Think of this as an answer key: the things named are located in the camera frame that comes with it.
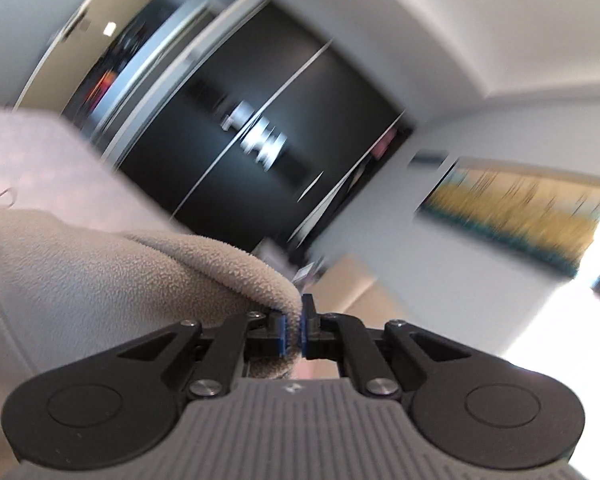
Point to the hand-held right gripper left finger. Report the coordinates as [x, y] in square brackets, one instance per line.
[280, 336]

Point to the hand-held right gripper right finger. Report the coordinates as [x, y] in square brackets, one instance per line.
[307, 327]

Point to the beige fleece jacket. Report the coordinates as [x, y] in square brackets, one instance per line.
[105, 280]

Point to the beige headboard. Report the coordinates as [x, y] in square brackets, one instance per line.
[360, 285]

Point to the black wardrobe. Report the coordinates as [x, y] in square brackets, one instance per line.
[330, 110]

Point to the white sliding door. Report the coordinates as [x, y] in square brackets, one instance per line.
[150, 85]

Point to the bed with dotted grey sheet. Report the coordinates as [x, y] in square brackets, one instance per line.
[40, 160]

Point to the orange object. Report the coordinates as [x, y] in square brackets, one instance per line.
[105, 81]

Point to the beige door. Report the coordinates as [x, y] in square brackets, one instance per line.
[60, 45]

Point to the yellow wall painting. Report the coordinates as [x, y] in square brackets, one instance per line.
[520, 210]

